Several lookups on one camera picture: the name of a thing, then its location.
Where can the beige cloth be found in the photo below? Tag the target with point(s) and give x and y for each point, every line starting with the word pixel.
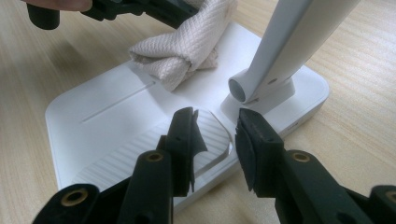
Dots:
pixel 193 40

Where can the white desk lamp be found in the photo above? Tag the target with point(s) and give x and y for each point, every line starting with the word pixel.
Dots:
pixel 102 124

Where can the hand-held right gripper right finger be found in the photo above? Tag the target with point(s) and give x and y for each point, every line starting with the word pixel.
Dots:
pixel 264 155

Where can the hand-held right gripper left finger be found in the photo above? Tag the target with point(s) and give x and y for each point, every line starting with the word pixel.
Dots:
pixel 182 146

